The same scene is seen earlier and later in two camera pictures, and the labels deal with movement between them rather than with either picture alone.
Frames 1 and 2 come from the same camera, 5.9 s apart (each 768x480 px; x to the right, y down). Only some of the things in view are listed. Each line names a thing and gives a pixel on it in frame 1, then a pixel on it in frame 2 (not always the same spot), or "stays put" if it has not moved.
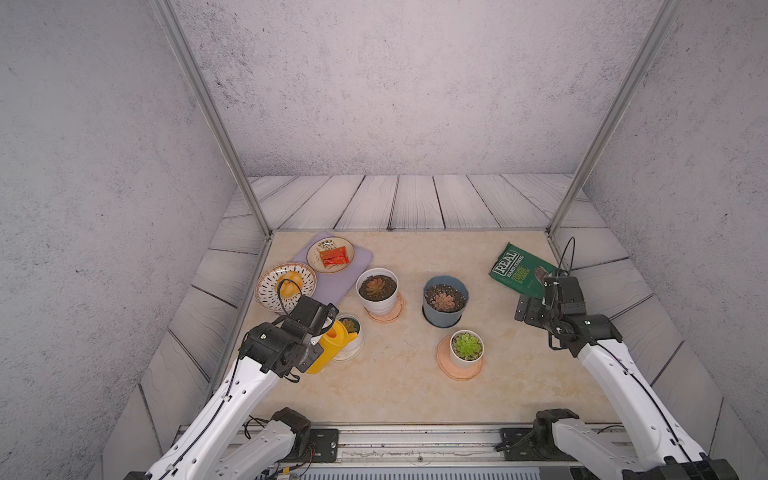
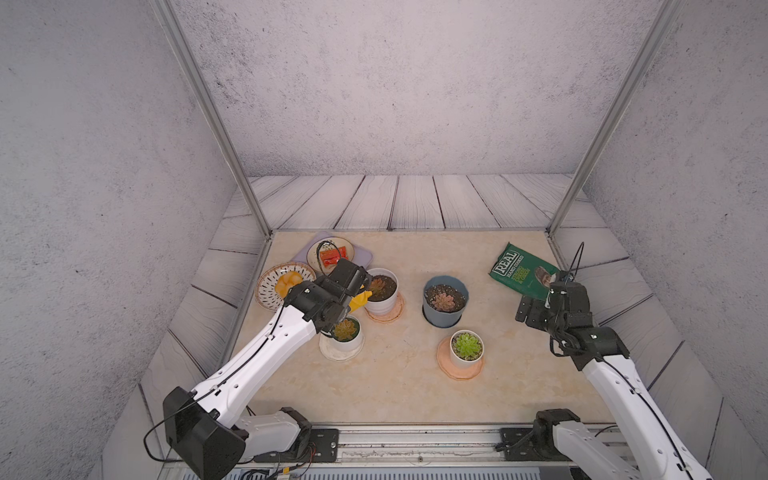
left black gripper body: x=313 y=350 -> x=344 y=309
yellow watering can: x=333 y=342 -> x=359 y=300
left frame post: x=170 y=21 stays put
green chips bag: x=518 y=267 stays put
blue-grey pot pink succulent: x=444 y=300 stays put
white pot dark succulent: x=378 y=290 stays put
